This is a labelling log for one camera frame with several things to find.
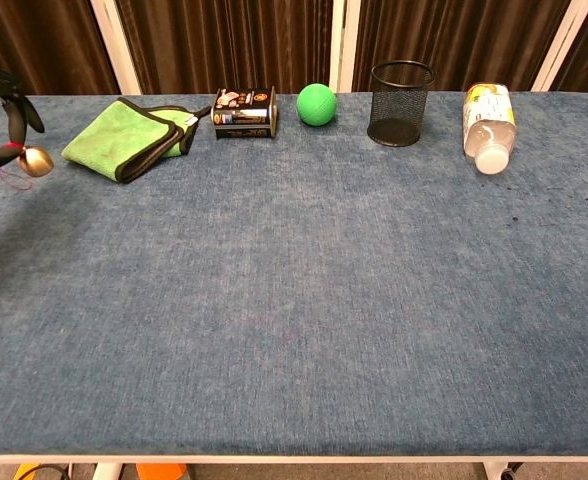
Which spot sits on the green microfiber cloth black trim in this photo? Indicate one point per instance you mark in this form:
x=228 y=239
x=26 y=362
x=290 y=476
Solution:
x=119 y=137

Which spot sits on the black printed tin box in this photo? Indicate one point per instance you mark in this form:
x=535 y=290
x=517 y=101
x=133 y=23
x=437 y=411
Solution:
x=244 y=112

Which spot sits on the green rubber ball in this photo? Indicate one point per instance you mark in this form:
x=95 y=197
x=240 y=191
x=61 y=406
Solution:
x=317 y=104

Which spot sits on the blue fabric table mat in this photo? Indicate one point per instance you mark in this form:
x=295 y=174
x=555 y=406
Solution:
x=294 y=300

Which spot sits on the white table leg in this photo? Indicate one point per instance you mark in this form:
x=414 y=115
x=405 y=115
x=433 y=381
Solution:
x=108 y=471
x=495 y=471

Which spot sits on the black mesh pen cup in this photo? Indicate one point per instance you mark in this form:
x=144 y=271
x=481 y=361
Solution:
x=399 y=132

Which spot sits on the orange box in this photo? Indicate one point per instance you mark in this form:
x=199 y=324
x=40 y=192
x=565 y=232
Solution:
x=161 y=472

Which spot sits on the clear plastic bottle yellow label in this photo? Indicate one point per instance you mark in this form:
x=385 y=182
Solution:
x=489 y=125

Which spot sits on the white partition post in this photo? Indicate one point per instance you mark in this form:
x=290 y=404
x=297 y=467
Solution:
x=116 y=50
x=561 y=45
x=344 y=45

